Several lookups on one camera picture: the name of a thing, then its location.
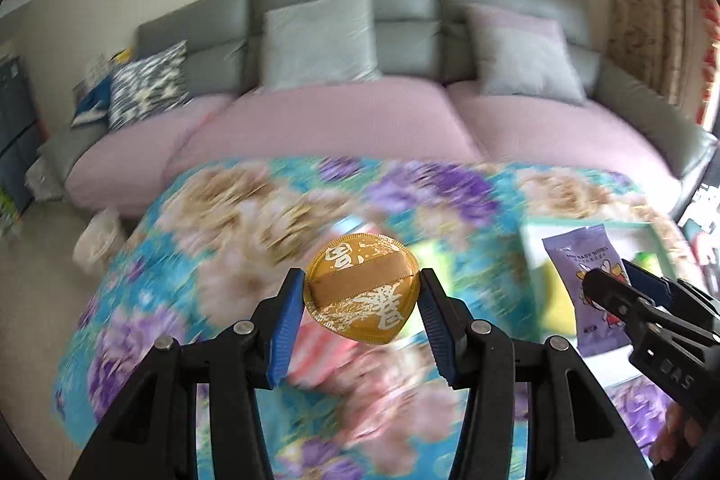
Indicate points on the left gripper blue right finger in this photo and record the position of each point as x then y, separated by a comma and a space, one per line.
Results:
443, 328

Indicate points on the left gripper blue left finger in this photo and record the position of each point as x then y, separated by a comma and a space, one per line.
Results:
285, 317

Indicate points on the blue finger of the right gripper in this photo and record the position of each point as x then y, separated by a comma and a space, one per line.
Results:
611, 308
656, 288

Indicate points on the green tissue pack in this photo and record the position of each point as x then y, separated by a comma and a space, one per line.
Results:
649, 262

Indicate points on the pink white fluffy towel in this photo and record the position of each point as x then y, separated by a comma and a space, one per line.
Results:
318, 357

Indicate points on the purple baby wipes pack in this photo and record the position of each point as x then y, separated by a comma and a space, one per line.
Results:
586, 263

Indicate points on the yellow sponge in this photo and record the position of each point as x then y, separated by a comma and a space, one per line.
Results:
558, 314

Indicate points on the pink baby garment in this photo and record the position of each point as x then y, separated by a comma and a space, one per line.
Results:
387, 398

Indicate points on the person right hand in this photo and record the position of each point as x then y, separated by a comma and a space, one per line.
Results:
678, 427

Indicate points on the teal shallow box tray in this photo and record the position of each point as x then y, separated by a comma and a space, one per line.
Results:
614, 367

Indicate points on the white waste basket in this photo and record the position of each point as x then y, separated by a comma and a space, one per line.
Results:
99, 243

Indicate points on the pink sofa seat cover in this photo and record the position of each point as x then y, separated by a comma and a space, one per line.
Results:
407, 119

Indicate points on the grey pink cushion right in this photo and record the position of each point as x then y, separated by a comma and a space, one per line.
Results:
521, 55

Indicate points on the patterned curtain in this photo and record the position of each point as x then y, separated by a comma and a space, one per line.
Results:
662, 43

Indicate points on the red hanging decoration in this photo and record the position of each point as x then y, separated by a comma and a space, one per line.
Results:
708, 110

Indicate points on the leopard pattern cushion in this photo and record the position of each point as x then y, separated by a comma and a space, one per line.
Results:
146, 87

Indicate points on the grey cushion left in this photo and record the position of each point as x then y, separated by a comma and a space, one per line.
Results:
321, 42

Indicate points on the dark blue cabinet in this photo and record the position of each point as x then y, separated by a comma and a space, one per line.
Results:
20, 132

